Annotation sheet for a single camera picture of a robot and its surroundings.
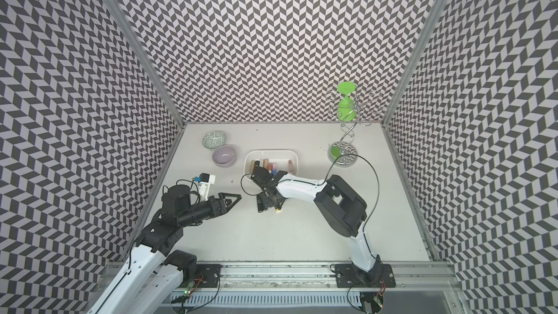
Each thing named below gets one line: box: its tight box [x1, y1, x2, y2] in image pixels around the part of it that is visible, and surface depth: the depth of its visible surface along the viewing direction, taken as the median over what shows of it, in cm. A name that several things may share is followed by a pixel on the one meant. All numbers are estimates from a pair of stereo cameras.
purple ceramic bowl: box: [212, 144, 237, 168], surface depth 102 cm
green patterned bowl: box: [201, 130, 227, 151], surface depth 110 cm
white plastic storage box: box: [243, 149, 299, 179], surface depth 104 cm
